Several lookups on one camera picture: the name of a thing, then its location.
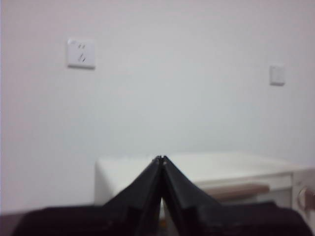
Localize cream temperature knob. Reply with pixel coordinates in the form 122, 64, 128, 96
296, 180, 314, 210

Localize cream Toshiba toaster oven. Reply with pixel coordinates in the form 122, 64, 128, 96
94, 151, 315, 217

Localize glass oven door with handle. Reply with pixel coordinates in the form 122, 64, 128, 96
194, 172, 295, 205

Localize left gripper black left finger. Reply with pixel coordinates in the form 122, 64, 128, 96
12, 155, 163, 236

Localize white wall socket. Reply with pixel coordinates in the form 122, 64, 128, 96
269, 64, 286, 87
66, 37, 96, 70

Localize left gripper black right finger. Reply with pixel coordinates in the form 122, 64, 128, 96
161, 155, 311, 236

